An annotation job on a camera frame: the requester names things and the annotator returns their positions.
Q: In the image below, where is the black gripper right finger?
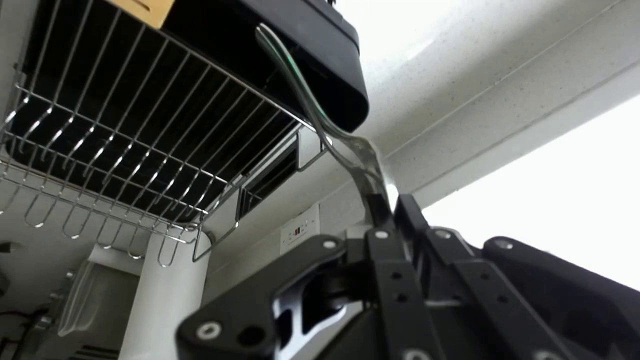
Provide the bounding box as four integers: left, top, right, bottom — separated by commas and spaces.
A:
391, 194, 640, 360

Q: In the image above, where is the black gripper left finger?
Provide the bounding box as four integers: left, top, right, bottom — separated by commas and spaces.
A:
175, 223, 444, 360

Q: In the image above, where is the black utensil caddy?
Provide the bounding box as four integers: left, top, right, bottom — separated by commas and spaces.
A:
159, 0, 372, 135

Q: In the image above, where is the wooden knife holder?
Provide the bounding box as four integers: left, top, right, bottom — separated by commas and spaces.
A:
107, 0, 179, 31

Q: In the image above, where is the white wall outlet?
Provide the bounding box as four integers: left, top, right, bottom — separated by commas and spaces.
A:
284, 203, 324, 249

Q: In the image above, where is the metal wire dish rack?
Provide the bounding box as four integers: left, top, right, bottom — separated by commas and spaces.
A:
0, 0, 330, 269

